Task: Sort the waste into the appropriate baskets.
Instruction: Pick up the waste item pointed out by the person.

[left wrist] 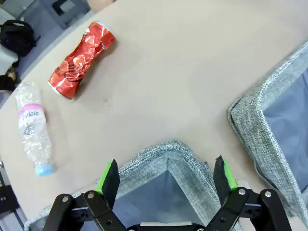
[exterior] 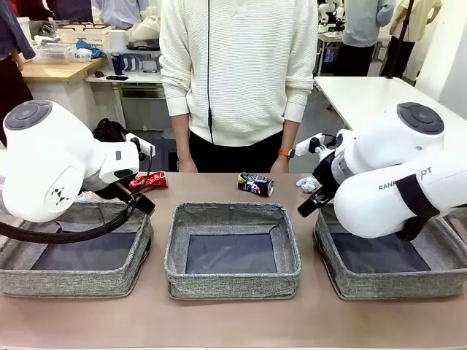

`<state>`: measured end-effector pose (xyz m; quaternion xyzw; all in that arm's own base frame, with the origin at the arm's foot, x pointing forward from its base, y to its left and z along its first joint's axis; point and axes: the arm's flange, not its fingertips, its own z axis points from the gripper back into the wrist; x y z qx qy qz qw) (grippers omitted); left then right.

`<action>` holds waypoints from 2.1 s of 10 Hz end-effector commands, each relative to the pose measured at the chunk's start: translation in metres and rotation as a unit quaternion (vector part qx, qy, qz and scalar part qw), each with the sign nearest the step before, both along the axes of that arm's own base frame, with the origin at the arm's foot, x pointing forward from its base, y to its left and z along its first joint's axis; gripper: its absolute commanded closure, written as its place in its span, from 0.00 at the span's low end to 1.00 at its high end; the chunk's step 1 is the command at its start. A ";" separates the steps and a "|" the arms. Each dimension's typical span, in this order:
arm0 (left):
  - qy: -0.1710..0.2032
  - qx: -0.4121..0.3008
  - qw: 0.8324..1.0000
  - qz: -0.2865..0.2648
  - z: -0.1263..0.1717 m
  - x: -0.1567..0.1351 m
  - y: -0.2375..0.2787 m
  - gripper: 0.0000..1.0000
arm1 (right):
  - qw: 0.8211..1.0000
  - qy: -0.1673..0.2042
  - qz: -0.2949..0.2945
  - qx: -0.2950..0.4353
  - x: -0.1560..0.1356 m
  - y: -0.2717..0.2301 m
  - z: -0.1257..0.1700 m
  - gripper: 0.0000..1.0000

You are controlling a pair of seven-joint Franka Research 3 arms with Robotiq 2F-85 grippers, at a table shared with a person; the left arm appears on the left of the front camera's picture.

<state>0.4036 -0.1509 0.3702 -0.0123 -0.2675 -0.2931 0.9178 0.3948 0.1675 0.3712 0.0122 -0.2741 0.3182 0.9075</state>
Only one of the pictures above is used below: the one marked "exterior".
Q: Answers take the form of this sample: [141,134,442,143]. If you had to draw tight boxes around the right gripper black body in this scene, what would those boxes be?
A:
[312,149,341,201]

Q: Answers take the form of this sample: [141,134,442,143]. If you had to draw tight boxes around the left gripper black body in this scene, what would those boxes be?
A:
[109,181,147,208]

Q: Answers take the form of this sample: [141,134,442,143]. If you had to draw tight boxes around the white paper ball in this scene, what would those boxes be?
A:
[295,176,317,193]

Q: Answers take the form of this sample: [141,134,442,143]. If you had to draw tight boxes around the crushed red drink can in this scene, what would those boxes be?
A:
[128,171,169,190]

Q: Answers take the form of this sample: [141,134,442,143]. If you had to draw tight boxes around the crushed black drink can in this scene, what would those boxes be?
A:
[237,172,274,198]

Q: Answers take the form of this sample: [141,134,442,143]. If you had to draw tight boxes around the person's left forearm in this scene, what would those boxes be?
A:
[280,118,301,151]

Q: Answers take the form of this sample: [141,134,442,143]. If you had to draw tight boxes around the person's right forearm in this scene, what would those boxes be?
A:
[170,111,193,161]

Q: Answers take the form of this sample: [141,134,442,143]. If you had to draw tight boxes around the person's left hand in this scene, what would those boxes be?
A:
[270,155,292,174]

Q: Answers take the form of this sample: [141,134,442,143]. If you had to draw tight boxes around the person's right hand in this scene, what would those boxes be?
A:
[177,155,199,174]

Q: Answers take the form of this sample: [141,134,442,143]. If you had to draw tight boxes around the black backpack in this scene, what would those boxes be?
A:
[93,117,129,144]

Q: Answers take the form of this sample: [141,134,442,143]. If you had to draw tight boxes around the grey fabric basket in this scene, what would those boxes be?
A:
[0,200,153,298]
[163,202,302,300]
[312,201,467,300]

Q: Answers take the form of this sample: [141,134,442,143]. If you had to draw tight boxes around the white desk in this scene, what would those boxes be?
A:
[85,71,166,131]

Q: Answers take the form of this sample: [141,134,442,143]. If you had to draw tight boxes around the blue drink bottle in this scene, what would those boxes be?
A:
[110,52,125,76]

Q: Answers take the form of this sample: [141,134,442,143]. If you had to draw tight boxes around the person in white sweater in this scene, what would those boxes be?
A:
[159,0,319,174]

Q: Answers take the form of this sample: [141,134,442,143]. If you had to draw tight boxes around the wooden top side table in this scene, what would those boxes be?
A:
[20,56,110,128]

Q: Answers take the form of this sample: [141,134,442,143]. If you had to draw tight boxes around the blue cloth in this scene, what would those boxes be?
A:
[74,39,107,59]

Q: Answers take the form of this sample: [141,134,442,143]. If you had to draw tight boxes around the white paper roll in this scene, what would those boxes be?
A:
[109,29,128,51]

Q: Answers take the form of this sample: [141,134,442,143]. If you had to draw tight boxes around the black tripod pole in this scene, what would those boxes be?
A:
[386,0,415,79]

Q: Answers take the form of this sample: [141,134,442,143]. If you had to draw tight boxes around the clear plastic container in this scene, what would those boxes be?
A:
[35,43,76,65]

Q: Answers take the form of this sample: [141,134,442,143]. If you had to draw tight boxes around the bystander in pale blue sweater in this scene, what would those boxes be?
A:
[333,0,396,77]

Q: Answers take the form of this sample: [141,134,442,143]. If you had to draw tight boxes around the white plastic crate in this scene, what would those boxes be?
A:
[57,23,112,48]

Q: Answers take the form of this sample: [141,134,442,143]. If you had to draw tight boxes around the cream fabric bag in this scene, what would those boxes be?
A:
[126,16,162,43]

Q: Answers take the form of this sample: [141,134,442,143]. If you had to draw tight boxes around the bystander in cream jacket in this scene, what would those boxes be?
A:
[381,0,443,79]

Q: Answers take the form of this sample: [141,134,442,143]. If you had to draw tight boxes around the bystander in light blue shirt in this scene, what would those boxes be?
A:
[90,0,150,30]

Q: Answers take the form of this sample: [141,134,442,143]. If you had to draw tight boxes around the bystander in dark clothes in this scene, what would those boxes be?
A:
[47,0,94,23]

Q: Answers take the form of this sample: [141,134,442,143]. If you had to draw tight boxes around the white bucket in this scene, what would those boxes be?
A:
[16,17,33,42]

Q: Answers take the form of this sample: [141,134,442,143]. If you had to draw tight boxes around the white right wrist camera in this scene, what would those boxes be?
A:
[295,133,326,157]

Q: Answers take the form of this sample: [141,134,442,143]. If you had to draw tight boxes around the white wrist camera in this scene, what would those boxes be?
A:
[295,133,326,157]
[126,133,156,158]

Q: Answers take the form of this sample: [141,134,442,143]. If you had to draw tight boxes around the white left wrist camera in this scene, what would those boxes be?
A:
[126,133,156,158]

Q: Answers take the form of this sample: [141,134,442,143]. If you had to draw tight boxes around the black cable sleeve left arm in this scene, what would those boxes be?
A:
[0,198,149,245]

